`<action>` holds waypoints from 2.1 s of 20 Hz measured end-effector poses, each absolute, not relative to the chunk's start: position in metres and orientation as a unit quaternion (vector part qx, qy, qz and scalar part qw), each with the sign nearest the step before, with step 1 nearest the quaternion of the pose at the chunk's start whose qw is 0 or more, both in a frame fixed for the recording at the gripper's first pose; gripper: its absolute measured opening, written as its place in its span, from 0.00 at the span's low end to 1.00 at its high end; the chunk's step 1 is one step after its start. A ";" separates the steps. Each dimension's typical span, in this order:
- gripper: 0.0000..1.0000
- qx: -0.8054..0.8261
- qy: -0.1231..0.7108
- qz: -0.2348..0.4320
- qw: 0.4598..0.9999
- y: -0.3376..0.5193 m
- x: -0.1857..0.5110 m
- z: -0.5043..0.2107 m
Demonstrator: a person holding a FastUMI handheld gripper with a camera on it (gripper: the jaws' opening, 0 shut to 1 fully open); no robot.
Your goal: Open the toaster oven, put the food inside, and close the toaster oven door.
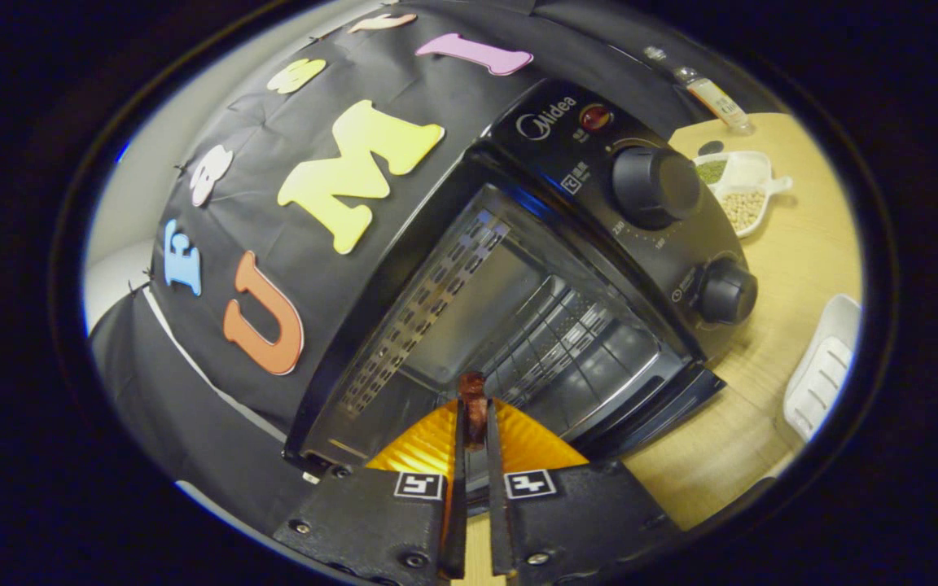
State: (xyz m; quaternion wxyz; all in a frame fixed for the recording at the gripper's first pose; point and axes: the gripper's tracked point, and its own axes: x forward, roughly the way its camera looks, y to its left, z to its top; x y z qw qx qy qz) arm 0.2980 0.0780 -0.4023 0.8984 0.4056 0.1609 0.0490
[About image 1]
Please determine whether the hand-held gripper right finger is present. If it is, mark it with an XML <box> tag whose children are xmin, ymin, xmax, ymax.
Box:
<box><xmin>485</xmin><ymin>399</ymin><xmax>686</xmax><ymax>586</ymax></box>

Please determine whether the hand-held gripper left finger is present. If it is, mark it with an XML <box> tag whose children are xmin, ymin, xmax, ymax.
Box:
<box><xmin>272</xmin><ymin>397</ymin><xmax>470</xmax><ymax>586</ymax></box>

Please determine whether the brown meat slice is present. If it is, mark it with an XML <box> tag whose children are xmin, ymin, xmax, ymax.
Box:
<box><xmin>458</xmin><ymin>372</ymin><xmax>489</xmax><ymax>448</ymax></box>

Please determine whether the black toaster oven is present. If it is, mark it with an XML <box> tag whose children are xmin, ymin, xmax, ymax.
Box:
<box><xmin>282</xmin><ymin>79</ymin><xmax>760</xmax><ymax>522</ymax></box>

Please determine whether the white rectangular tray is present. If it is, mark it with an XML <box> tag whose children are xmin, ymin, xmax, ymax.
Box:
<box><xmin>782</xmin><ymin>294</ymin><xmax>862</xmax><ymax>443</ymax></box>

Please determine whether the white divided dish with beans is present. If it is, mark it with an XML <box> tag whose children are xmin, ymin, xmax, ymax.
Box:
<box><xmin>693</xmin><ymin>151</ymin><xmax>794</xmax><ymax>239</ymax></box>

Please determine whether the clear glass bottle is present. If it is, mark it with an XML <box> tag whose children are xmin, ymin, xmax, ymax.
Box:
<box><xmin>673</xmin><ymin>65</ymin><xmax>755</xmax><ymax>135</ymax></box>

